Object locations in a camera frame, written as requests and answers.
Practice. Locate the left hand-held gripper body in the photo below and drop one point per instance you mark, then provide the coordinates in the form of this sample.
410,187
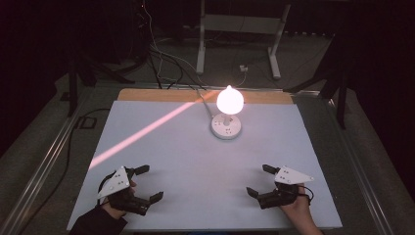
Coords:
115,184

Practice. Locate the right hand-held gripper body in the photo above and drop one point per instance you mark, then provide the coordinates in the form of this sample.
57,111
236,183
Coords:
280,195

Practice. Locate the person's right hand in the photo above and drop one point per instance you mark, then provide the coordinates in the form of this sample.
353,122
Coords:
298,206

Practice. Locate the white table mat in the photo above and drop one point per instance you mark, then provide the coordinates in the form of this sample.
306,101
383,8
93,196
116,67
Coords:
202,163

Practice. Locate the round white power socket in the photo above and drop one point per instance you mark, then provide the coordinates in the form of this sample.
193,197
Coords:
226,130

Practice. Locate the glowing white plug-in lamp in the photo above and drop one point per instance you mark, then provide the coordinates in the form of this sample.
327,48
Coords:
230,100

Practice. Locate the white plug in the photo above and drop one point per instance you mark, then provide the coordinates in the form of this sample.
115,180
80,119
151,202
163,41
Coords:
243,68

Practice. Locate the black tripod stand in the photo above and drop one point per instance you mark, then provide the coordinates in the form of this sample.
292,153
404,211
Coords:
88,73
332,78

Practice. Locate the aluminium frame rail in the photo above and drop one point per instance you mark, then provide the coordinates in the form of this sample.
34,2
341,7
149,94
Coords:
39,169
359,169

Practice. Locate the white metal stand frame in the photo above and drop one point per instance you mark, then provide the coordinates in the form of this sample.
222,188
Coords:
239,23

